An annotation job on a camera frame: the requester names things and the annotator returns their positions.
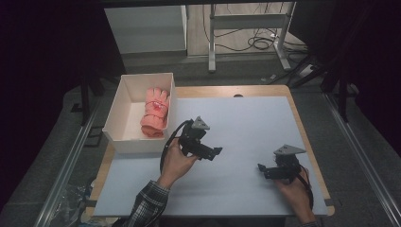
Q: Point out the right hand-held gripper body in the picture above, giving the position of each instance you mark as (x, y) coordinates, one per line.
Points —
(288, 162)

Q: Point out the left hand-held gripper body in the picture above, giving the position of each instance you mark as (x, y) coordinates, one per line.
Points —
(193, 135)

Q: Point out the pink knitted glove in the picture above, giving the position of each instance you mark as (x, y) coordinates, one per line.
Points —
(155, 113)

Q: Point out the white rectangular box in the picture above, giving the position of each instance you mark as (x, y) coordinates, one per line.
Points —
(132, 132)

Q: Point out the person's left hand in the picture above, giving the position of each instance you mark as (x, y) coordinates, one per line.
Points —
(176, 165)

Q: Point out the person's right hand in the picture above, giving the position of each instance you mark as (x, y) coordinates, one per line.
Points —
(294, 195)

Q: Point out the white table mat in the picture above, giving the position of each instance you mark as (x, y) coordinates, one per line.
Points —
(239, 132)

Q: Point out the black metal stand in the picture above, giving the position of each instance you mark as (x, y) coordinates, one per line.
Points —
(343, 101)
(85, 101)

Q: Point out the white power strip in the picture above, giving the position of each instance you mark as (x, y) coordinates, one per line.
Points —
(306, 71)

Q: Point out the clear plastic bag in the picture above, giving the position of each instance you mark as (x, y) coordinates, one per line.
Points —
(74, 205)

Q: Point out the aluminium floor rail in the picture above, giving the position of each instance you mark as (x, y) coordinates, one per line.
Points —
(69, 164)
(362, 160)

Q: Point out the white metal desk frame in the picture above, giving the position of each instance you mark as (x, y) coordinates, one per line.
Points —
(249, 20)

